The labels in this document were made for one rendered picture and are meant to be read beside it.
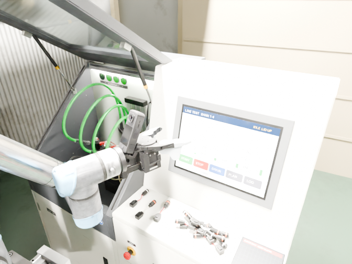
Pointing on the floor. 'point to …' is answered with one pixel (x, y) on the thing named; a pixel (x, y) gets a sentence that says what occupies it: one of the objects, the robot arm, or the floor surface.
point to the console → (172, 76)
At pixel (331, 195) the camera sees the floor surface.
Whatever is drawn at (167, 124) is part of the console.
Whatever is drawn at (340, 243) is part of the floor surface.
